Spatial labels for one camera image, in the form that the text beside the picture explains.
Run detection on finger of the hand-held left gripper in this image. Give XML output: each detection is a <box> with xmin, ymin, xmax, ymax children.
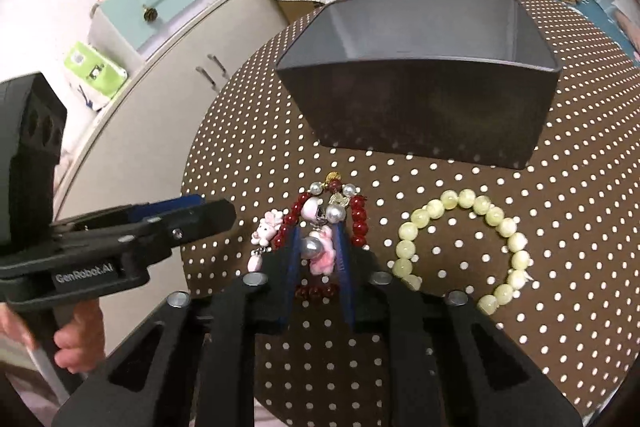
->
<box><xmin>52</xmin><ymin>195</ymin><xmax>203</xmax><ymax>232</ymax></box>
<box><xmin>52</xmin><ymin>201</ymin><xmax>237</xmax><ymax>268</ymax></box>

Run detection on grey metal tin box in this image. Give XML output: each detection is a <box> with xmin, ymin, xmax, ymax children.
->
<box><xmin>275</xmin><ymin>0</ymin><xmax>561</xmax><ymax>171</ymax></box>

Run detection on person's legs in pink trousers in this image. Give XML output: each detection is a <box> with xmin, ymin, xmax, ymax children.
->
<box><xmin>0</xmin><ymin>337</ymin><xmax>71</xmax><ymax>427</ymax></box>

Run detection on red bead bracelet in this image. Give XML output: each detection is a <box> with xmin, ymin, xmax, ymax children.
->
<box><xmin>272</xmin><ymin>192</ymin><xmax>370</xmax><ymax>300</ymax></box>

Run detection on green packet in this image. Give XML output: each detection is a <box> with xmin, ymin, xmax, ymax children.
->
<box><xmin>65</xmin><ymin>42</ymin><xmax>128</xmax><ymax>98</ymax></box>

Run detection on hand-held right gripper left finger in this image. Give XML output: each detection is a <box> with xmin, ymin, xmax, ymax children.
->
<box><xmin>50</xmin><ymin>224</ymin><xmax>302</xmax><ymax>427</ymax></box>

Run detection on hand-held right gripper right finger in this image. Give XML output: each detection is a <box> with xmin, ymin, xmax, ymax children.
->
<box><xmin>334</xmin><ymin>223</ymin><xmax>583</xmax><ymax>427</ymax></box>

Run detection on blue bed sheet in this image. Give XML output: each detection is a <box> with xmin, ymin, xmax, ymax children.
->
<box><xmin>575</xmin><ymin>0</ymin><xmax>640</xmax><ymax>68</ymax></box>

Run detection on person's left hand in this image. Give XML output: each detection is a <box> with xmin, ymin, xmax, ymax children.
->
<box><xmin>52</xmin><ymin>299</ymin><xmax>107</xmax><ymax>375</ymax></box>

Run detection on pink rabbit pearl charm bracelet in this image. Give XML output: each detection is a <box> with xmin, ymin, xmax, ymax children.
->
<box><xmin>247</xmin><ymin>172</ymin><xmax>363</xmax><ymax>278</ymax></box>

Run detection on yellow bead bracelet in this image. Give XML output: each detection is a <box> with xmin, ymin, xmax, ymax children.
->
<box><xmin>391</xmin><ymin>188</ymin><xmax>532</xmax><ymax>314</ymax></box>

